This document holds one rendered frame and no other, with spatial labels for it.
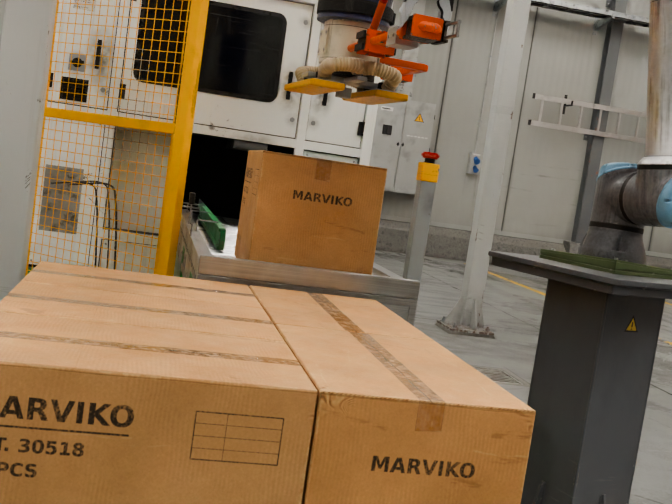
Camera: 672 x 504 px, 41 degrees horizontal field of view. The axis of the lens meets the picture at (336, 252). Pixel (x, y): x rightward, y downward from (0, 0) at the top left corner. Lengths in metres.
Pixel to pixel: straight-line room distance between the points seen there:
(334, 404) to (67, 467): 0.45
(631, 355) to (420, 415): 1.16
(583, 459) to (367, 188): 1.04
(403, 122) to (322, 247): 8.90
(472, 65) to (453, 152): 1.17
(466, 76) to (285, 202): 9.52
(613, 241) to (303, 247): 0.94
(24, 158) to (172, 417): 2.06
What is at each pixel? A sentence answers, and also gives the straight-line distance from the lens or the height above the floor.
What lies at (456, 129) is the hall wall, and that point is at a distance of 12.15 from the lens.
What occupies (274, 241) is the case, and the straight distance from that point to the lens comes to 2.82.
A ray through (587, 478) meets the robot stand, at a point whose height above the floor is 0.18.
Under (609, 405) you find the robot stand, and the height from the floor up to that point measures 0.38.
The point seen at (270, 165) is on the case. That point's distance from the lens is 2.80.
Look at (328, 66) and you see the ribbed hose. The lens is 2.51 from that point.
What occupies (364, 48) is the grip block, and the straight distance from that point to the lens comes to 2.43.
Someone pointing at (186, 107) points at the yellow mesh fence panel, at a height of 1.07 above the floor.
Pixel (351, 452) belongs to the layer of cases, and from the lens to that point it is 1.58.
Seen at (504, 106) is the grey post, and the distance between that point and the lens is 5.96.
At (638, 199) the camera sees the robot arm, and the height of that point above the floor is 0.96.
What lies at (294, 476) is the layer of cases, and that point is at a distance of 1.57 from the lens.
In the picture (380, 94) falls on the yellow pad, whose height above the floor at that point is 1.15.
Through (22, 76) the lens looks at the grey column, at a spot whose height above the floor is 1.09.
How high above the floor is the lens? 0.91
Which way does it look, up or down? 5 degrees down
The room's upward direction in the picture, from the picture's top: 8 degrees clockwise
